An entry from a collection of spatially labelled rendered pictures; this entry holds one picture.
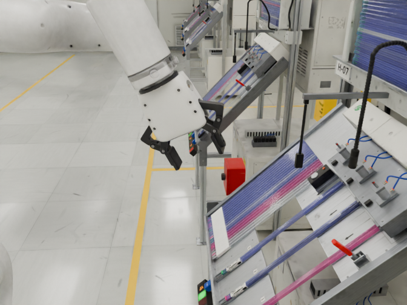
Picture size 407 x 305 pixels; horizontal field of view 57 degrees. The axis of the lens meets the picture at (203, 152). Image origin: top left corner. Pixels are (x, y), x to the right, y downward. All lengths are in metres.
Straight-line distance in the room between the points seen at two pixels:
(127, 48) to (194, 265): 1.98
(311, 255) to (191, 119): 1.09
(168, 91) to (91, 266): 2.01
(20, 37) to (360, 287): 0.86
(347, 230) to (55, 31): 0.84
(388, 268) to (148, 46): 0.72
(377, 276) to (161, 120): 0.62
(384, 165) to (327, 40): 1.29
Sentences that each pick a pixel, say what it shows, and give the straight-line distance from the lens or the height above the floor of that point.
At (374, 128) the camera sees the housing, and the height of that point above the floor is 1.25.
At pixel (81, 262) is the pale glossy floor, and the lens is 2.60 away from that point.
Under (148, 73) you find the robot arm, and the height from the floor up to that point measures 1.50.
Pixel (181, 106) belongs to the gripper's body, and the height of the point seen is 1.44.
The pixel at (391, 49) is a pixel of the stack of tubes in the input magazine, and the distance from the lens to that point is 1.11.
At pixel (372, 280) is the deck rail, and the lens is 0.99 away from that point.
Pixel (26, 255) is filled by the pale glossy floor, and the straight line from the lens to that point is 2.78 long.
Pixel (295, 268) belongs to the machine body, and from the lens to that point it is 1.56.
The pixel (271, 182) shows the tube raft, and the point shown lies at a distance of 1.43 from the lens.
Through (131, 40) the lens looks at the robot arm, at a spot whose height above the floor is 1.55.
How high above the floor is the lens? 1.64
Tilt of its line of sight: 25 degrees down
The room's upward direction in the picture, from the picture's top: straight up
